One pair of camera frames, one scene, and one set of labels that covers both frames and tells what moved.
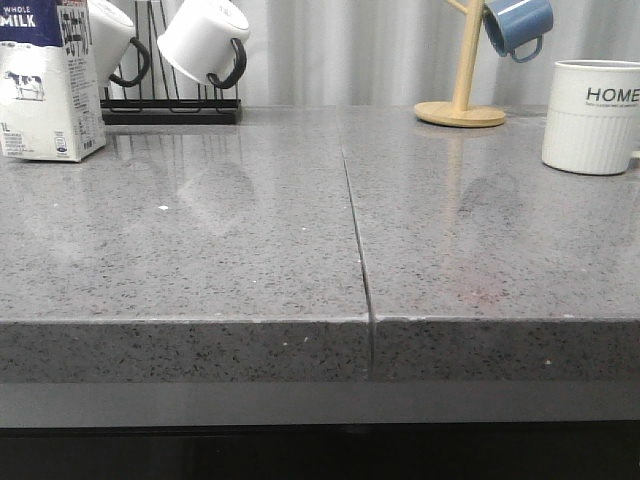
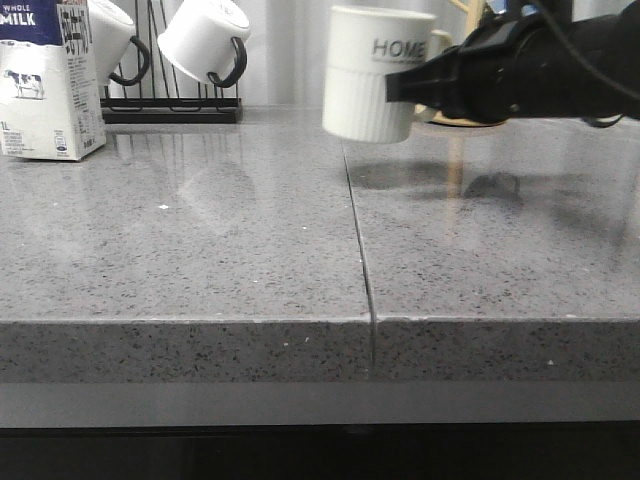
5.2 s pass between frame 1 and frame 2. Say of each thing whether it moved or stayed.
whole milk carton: stayed
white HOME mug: moved
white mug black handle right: stayed
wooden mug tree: stayed
